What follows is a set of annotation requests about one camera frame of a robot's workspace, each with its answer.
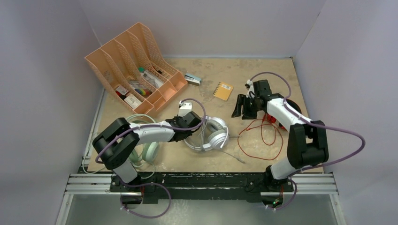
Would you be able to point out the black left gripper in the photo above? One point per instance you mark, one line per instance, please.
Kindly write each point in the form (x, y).
(177, 118)

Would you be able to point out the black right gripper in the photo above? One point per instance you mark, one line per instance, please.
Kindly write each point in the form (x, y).
(242, 100)

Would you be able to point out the red black headphones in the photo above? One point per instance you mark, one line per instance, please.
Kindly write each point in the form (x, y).
(283, 113)

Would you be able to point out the white over-ear headphones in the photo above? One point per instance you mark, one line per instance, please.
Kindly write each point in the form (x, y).
(214, 135)

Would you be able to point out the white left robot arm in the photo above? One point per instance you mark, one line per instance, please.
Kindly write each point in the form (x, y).
(114, 144)

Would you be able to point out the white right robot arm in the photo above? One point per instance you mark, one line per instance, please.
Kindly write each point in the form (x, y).
(307, 141)

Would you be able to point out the mint green headphones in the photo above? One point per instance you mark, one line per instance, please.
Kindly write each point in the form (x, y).
(150, 150)

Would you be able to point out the yellow spiral notebook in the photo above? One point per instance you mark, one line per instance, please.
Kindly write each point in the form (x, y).
(223, 91)

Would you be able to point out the light blue stapler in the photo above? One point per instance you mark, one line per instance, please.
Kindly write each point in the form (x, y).
(191, 79)

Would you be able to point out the clear plastic ruler pouch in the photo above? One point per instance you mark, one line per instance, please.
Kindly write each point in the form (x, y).
(152, 79)

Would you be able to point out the colourful marker set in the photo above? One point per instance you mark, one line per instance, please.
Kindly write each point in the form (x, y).
(143, 92)

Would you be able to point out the white staples box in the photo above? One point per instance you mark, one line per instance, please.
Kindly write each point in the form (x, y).
(132, 101)

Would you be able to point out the red white small box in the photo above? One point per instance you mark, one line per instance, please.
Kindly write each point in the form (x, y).
(123, 91)

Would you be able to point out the peach plastic file organizer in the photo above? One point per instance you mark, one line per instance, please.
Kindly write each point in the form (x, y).
(120, 62)

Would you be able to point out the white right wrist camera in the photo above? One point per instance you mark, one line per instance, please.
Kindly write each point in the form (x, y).
(250, 89)

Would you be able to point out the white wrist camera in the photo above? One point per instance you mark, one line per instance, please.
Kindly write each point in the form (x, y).
(250, 89)
(184, 108)

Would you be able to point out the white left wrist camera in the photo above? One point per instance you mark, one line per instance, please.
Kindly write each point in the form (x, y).
(184, 108)

